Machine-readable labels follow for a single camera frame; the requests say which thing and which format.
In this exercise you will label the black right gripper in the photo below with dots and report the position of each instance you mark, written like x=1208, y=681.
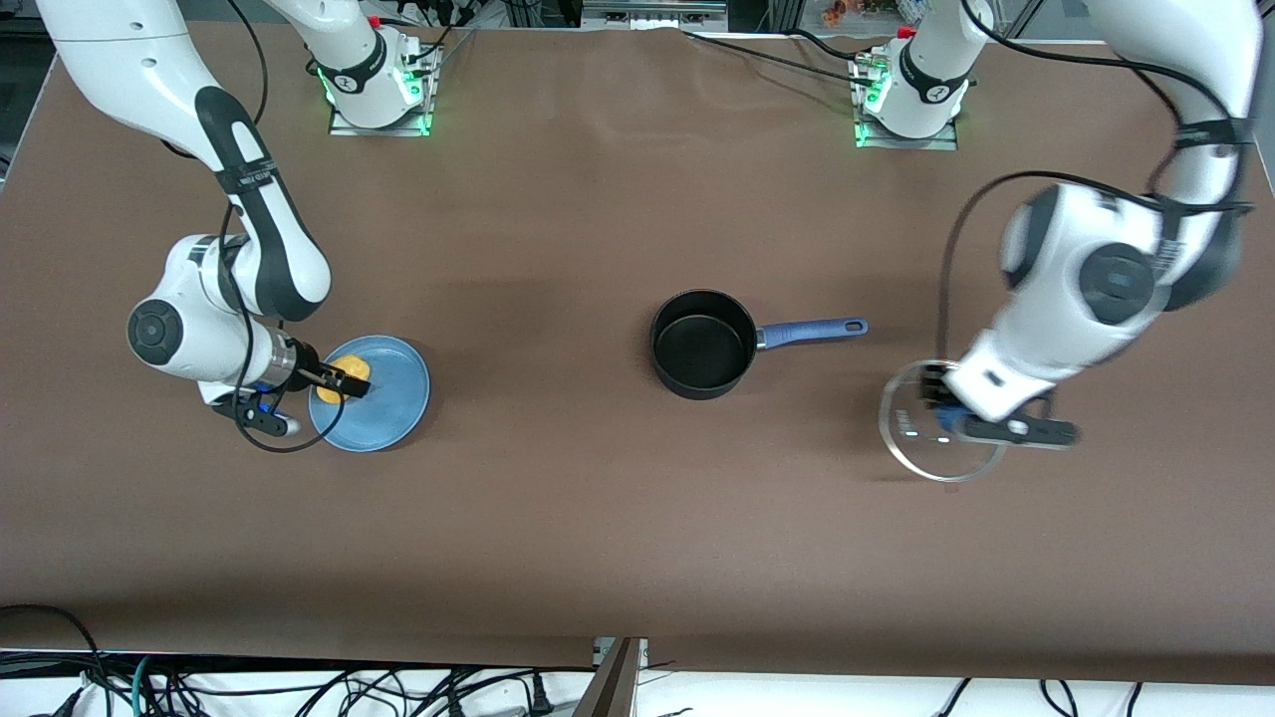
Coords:
x=309, y=365

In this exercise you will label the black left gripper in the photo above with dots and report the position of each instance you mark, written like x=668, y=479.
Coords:
x=933, y=387

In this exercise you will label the yellow potato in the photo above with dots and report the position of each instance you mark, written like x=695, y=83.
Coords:
x=351, y=364

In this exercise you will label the glass lid with blue knob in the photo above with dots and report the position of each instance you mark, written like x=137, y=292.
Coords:
x=916, y=448

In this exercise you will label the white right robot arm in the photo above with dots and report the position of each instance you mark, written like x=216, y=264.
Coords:
x=259, y=219

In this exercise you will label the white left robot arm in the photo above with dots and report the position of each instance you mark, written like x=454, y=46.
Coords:
x=1096, y=279

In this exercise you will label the blue round plate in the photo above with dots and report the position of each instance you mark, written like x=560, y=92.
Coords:
x=393, y=398

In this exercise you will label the aluminium profile beam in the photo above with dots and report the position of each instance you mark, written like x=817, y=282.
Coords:
x=613, y=682

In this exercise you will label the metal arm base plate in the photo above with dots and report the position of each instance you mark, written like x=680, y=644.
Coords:
x=867, y=134
x=418, y=115

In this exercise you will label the grey metal frame rail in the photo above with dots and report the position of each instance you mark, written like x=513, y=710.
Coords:
x=652, y=13

